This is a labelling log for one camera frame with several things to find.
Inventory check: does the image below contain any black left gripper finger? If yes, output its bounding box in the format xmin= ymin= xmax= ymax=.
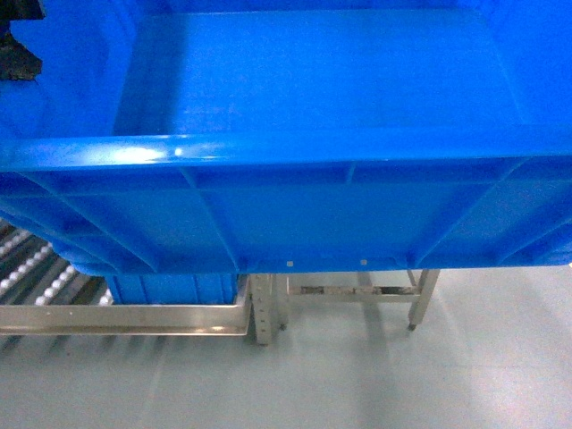
xmin=1 ymin=0 xmax=46 ymax=81

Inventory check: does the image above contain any large blue plastic crate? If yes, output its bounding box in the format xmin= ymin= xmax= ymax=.
xmin=1 ymin=1 xmax=571 ymax=275

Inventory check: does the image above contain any steel roller conveyor shelf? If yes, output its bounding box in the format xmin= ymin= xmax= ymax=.
xmin=1 ymin=220 xmax=290 ymax=345

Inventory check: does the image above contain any blue crate on shelf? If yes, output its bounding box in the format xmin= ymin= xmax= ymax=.
xmin=105 ymin=273 xmax=239 ymax=305

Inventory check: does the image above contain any stainless steel table frame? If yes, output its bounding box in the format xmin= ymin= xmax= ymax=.
xmin=284 ymin=269 xmax=441 ymax=332

